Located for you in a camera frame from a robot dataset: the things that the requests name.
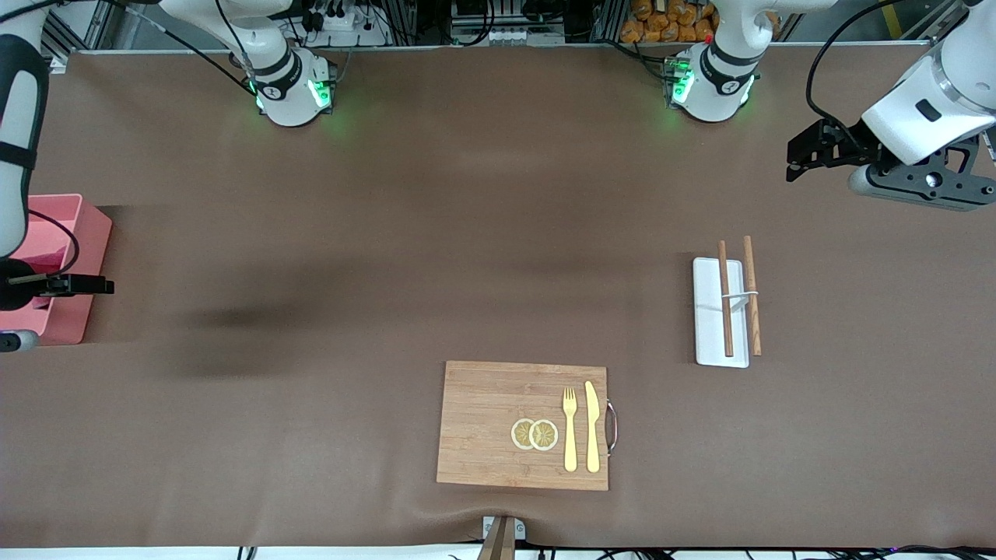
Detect grey metal bracket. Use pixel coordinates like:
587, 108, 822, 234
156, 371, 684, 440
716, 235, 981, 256
481, 515, 528, 542

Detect bamboo cutting board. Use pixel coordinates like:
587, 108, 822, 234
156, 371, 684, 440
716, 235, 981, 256
435, 359, 620, 493

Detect pink plastic box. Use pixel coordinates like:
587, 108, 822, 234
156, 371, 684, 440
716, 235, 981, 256
0, 194, 114, 348

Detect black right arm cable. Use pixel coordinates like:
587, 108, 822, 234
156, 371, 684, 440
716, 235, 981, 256
26, 208, 81, 275

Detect white rectangular tray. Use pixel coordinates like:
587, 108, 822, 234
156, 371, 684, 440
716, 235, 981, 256
692, 256, 751, 369

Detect black cable bundle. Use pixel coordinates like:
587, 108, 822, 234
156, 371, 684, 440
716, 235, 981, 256
883, 544, 996, 560

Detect brown wooden post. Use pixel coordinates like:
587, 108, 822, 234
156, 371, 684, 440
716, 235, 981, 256
475, 516, 517, 560

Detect metal table edge rail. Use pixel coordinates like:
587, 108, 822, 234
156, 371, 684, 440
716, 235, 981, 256
66, 40, 935, 57

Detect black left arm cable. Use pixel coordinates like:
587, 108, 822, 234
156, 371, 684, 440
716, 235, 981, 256
805, 0, 915, 129

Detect long black cable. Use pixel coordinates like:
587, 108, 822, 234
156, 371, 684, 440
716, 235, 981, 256
0, 0, 261, 96

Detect yellow fork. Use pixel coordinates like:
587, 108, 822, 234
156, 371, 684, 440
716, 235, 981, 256
561, 386, 580, 474

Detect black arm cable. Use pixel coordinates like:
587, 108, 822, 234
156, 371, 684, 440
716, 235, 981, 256
805, 0, 915, 129
26, 208, 81, 275

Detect white power strip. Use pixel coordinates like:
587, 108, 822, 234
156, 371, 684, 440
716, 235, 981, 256
305, 4, 390, 49

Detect brown wooden chopstick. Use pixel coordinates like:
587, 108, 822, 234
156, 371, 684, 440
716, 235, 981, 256
742, 235, 763, 358
717, 240, 735, 359

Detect orange snack packets pile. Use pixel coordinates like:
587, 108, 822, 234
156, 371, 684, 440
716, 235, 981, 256
619, 0, 718, 45

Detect yellow knife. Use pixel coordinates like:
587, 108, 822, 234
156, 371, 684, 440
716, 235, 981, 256
583, 380, 603, 474

